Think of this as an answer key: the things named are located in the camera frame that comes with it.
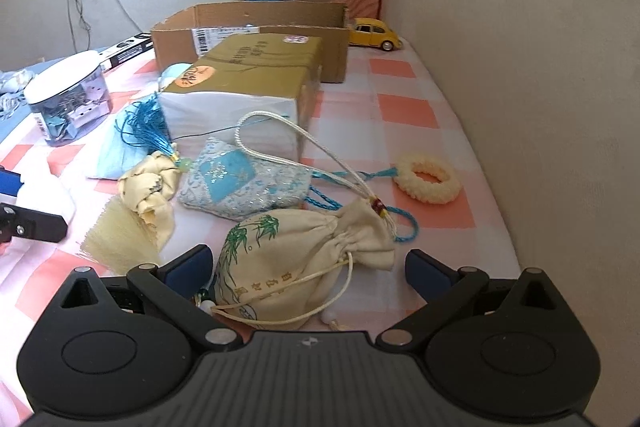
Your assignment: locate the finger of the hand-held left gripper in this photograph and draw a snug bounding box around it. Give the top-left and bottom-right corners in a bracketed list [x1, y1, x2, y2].
[0, 202, 69, 244]
[0, 169, 24, 196]

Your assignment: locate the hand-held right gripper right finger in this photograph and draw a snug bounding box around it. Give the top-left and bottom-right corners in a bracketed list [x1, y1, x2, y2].
[376, 249, 568, 352]

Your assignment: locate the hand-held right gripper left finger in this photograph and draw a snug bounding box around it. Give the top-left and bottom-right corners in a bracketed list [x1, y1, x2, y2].
[59, 244, 245, 353]

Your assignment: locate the white cloth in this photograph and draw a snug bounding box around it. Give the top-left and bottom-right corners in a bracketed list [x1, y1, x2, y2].
[14, 172, 77, 230]

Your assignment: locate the cream scrunchie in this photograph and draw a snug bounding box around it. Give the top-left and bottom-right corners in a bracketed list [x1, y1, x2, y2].
[395, 150, 462, 206]

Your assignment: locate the yellow satin sachet with tassel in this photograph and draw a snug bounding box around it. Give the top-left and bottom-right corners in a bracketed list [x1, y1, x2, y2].
[80, 152, 180, 275]

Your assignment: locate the beige bamboo print drawstring pouch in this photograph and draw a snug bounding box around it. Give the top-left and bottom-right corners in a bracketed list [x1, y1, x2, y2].
[210, 111, 397, 332]

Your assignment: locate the blue embroidered sachet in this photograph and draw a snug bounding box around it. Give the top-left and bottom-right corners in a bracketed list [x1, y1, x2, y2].
[178, 137, 418, 244]

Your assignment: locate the cardboard box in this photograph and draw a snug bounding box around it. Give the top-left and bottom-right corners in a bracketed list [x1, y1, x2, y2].
[151, 1, 351, 84]

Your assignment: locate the blue leaf print pillow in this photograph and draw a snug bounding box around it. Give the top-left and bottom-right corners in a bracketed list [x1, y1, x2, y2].
[0, 57, 51, 148]

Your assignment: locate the clear jar with white lid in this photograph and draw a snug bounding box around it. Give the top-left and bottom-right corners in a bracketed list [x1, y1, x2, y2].
[23, 50, 113, 148]

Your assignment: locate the black pen box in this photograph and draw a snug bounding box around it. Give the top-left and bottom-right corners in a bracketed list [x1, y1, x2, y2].
[97, 33, 153, 74]

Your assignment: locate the blue plush toy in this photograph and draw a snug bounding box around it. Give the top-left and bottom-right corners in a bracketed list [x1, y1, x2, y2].
[159, 63, 197, 88]

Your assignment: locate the gold tissue pack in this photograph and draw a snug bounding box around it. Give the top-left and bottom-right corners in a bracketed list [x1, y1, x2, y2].
[157, 34, 325, 162]

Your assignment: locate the yellow toy car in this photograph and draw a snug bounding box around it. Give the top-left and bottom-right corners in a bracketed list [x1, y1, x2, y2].
[348, 18, 404, 52]

